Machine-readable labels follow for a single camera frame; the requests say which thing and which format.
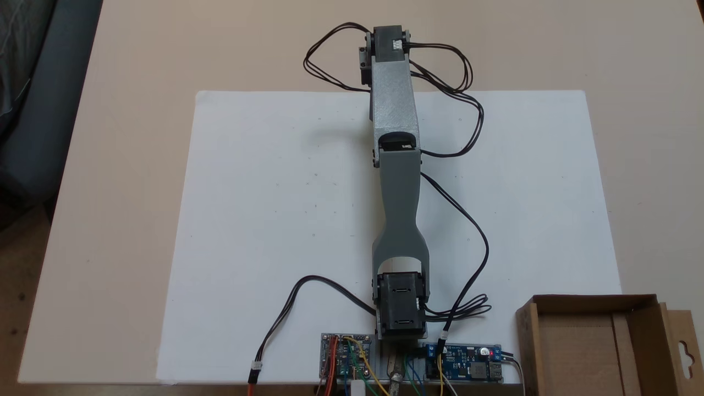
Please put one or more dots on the white plug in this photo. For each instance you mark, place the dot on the white plug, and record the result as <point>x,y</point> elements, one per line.
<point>357,389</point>

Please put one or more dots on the white paper sheet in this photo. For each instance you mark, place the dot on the white paper sheet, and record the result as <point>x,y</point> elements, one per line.
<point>275,220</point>

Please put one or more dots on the dark grey upholstered furniture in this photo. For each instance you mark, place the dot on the dark grey upholstered furniture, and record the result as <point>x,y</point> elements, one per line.
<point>33,82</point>

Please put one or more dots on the brown cardboard box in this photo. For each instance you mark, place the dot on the brown cardboard box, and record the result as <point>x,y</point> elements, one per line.
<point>583,346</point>

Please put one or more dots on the metal camera stand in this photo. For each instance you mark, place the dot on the metal camera stand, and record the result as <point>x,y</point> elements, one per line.
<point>395,379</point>

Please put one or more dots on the blue power converter board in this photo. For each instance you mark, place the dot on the blue power converter board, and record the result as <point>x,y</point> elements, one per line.
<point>465,363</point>

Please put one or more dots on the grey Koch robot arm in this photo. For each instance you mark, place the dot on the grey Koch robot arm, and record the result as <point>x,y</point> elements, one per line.
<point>399,209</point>

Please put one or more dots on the motor driver circuit board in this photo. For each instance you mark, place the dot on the motor driver circuit board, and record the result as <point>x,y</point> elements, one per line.
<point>346,357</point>

